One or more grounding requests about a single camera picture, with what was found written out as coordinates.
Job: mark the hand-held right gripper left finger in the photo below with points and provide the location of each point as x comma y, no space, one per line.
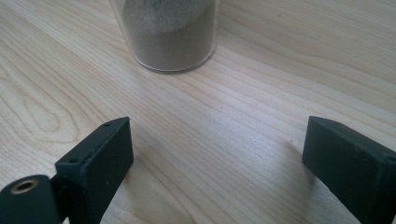
96,165

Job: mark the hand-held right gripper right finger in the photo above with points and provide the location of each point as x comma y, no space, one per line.
355,168

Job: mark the clear jar of beige powder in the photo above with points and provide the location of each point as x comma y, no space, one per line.
171,46

